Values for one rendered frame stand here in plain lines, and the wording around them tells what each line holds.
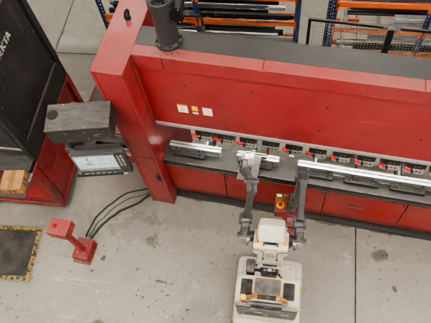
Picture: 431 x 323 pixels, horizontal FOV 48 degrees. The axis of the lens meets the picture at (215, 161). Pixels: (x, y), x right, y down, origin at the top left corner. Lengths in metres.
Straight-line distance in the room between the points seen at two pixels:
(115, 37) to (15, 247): 2.93
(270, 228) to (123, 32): 1.84
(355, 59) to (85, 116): 2.00
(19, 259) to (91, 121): 2.40
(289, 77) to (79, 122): 1.59
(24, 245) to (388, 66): 4.15
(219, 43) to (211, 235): 2.39
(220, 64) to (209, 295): 2.55
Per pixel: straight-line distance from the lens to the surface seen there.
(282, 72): 3.37
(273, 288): 4.16
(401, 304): 5.23
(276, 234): 3.82
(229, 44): 3.54
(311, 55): 3.48
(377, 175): 4.55
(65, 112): 3.92
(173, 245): 5.29
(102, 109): 3.82
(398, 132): 3.87
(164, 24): 3.39
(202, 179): 4.91
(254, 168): 4.43
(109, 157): 4.10
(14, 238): 5.87
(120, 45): 3.69
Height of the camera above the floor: 4.95
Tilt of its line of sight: 62 degrees down
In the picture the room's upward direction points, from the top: 10 degrees counter-clockwise
